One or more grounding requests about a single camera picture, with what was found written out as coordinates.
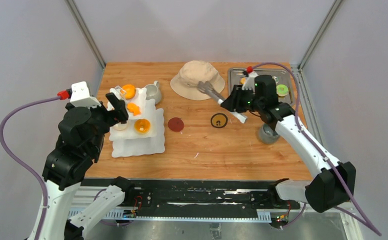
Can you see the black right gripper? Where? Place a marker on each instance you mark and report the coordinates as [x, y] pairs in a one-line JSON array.
[[232, 102]]

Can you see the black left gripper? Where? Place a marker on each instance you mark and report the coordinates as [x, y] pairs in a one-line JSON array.
[[119, 105]]

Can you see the orange star cookie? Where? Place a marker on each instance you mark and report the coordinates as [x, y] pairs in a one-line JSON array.
[[133, 108]]

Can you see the orange macaron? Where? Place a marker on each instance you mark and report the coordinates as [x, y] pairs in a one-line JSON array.
[[128, 91]]

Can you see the white chocolate donut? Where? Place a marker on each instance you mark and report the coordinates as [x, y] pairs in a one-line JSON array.
[[120, 126]]

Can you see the green frosted donut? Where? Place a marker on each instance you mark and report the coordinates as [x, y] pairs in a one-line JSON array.
[[282, 90]]

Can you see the small orange round biscuit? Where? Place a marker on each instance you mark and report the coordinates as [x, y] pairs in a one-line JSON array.
[[243, 80]]

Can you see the orange frosted donut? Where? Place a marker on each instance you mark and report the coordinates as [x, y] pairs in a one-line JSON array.
[[142, 126]]

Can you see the white tiered dessert stand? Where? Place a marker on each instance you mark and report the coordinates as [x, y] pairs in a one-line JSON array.
[[128, 143]]

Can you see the metal food tongs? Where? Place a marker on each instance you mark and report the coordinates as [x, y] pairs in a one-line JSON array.
[[207, 89]]

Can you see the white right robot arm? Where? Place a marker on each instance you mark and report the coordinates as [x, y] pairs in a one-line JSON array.
[[333, 181]]

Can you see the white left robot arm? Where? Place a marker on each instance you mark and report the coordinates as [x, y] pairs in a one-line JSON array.
[[64, 170]]

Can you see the grey ceramic mug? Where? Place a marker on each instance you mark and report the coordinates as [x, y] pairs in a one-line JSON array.
[[266, 135]]

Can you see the metal serving tray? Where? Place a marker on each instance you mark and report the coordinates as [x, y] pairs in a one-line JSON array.
[[234, 75]]

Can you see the white ceramic mug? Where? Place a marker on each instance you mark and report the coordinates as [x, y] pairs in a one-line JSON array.
[[153, 93]]

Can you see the yellow black round coaster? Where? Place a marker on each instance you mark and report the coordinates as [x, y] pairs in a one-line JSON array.
[[219, 120]]

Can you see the dark red round coaster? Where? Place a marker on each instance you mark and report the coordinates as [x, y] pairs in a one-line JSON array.
[[176, 124]]

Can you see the beige bucket hat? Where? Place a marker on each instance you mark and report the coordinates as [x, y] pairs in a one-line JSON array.
[[185, 82]]

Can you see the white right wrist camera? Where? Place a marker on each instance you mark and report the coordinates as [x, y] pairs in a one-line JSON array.
[[249, 83]]

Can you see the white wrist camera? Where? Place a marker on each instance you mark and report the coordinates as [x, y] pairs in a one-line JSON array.
[[249, 83], [79, 95]]

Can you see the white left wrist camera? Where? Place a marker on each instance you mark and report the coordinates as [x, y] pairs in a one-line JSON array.
[[79, 95]]

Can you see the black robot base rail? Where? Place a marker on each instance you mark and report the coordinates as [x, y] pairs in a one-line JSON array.
[[214, 201]]

